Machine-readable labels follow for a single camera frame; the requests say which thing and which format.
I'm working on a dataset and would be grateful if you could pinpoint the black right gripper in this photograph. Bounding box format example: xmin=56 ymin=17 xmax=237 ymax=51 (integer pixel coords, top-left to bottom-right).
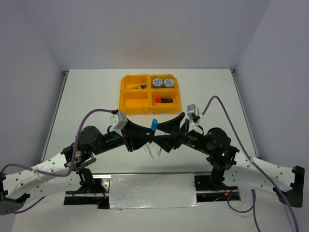
xmin=149 ymin=112 xmax=211 ymax=154

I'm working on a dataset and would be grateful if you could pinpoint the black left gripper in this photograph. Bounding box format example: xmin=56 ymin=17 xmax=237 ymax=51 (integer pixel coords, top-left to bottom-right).
xmin=92 ymin=117 xmax=152 ymax=155

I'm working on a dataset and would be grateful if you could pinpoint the blue highlighter cap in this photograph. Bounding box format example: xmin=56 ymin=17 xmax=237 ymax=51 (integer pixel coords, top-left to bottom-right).
xmin=150 ymin=118 xmax=158 ymax=131

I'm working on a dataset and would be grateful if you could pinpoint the black highlighter orange tip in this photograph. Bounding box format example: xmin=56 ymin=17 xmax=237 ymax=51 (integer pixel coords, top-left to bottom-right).
xmin=155 ymin=98 xmax=173 ymax=103

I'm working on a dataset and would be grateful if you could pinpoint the small glue bottle blue cap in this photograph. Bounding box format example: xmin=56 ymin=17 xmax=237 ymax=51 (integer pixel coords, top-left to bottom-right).
xmin=128 ymin=84 xmax=147 ymax=90

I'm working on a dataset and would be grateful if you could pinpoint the round blue-white tin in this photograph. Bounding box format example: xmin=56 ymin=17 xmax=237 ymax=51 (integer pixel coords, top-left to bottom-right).
xmin=152 ymin=78 xmax=164 ymax=88
xmin=163 ymin=78 xmax=175 ymax=88

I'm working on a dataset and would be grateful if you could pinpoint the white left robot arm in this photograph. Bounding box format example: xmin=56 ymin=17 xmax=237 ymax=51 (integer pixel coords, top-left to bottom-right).
xmin=0 ymin=119 xmax=157 ymax=215

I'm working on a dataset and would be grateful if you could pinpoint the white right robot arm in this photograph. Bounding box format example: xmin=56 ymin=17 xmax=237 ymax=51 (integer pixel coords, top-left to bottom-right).
xmin=151 ymin=113 xmax=305 ymax=208

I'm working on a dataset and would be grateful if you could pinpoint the green clear pen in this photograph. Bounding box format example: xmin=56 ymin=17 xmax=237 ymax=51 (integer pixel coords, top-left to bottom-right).
xmin=145 ymin=144 xmax=155 ymax=161

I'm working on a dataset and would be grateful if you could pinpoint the orange four-compartment organizer tray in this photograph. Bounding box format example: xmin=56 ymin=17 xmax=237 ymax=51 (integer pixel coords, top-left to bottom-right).
xmin=119 ymin=74 xmax=182 ymax=115

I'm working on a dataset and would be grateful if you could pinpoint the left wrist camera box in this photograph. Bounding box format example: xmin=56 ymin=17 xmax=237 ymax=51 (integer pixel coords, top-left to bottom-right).
xmin=110 ymin=111 xmax=128 ymax=136

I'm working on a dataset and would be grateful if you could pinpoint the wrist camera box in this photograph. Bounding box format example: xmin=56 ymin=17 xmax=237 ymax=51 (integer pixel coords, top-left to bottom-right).
xmin=110 ymin=111 xmax=128 ymax=136
xmin=186 ymin=104 xmax=202 ymax=131

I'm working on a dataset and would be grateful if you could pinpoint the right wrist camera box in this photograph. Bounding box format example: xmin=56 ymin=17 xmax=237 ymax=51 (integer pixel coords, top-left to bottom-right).
xmin=186 ymin=104 xmax=202 ymax=131

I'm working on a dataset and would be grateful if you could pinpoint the foil-covered base plate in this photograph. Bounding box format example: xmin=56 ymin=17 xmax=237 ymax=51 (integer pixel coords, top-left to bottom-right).
xmin=109 ymin=174 xmax=198 ymax=209

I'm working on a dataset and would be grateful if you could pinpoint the black mounting rail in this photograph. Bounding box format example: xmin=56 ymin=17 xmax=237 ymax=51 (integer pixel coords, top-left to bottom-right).
xmin=64 ymin=173 xmax=240 ymax=210

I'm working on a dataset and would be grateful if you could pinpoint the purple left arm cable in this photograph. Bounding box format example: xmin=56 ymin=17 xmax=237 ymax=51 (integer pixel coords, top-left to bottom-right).
xmin=1 ymin=108 xmax=119 ymax=215

